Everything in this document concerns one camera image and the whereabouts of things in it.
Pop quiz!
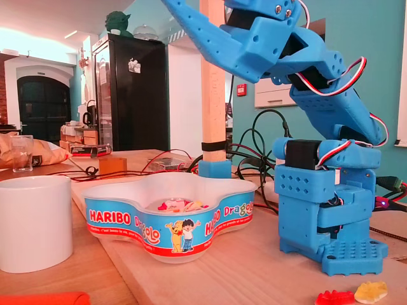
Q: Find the flat black red box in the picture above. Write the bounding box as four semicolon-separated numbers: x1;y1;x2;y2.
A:
69;143;113;159

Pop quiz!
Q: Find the white printer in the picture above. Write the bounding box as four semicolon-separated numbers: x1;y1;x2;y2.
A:
254;74;301;109

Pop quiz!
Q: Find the controller board with LED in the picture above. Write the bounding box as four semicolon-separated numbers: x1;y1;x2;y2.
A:
373;195;407;214

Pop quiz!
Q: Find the pink white wrapped candy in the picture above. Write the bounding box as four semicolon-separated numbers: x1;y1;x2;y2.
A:
157;196;186;213

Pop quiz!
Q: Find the dark arched door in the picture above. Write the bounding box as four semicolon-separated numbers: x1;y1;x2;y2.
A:
16;75;72;142

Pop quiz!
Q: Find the light wooden board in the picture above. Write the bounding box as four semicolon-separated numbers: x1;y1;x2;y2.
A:
71;151;407;305

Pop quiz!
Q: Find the blue printed post base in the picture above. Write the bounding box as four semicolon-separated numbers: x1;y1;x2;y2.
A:
198;159;233;179

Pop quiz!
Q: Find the thick black cable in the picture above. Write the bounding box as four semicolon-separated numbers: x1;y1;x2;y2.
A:
237;109;291;210

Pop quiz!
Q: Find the black strap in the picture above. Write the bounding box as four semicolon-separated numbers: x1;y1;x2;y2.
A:
201;142;228;153

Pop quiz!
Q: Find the white window frame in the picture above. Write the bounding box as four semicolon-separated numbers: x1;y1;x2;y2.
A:
394;0;407;147

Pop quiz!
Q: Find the glass dome cover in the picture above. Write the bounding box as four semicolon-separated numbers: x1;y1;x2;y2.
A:
132;24;159;41

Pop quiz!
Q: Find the yellow gummy candy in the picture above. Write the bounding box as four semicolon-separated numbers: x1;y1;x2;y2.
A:
354;281;389;304

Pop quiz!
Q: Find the green power connector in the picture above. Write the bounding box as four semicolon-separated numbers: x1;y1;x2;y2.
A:
376;176;407;193

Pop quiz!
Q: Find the clover-shaped Haribo candy tub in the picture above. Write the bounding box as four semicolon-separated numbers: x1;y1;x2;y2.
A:
81;171;259;264

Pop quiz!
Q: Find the clear plastic case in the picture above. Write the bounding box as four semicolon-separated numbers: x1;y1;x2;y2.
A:
148;157;188;171

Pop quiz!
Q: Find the thin red cable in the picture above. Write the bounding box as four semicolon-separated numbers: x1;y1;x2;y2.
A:
47;148;204;182

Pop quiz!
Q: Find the green Yoda head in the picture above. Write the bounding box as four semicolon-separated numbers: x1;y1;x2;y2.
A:
104;10;134;39

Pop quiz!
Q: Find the red gummy candy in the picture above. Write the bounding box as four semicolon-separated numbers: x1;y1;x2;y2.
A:
314;289;356;305

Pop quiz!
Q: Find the white ceramic mug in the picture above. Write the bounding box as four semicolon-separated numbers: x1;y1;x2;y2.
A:
0;175;74;274

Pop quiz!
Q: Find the orange snack bag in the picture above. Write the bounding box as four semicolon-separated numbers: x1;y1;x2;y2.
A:
0;132;72;169

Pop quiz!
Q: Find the black glass-door fridge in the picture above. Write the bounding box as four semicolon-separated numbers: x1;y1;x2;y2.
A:
92;33;169;153

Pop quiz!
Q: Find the square wooden post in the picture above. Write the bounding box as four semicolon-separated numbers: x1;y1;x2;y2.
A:
199;0;228;163

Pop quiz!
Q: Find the clear drinking glass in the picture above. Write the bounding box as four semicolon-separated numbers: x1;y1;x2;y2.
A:
9;135;34;173

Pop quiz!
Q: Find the yellow white wrapped candy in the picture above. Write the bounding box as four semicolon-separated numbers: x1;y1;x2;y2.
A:
184;200;210;212

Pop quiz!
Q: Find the black electric kettle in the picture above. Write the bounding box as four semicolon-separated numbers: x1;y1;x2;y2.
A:
82;100;99;128

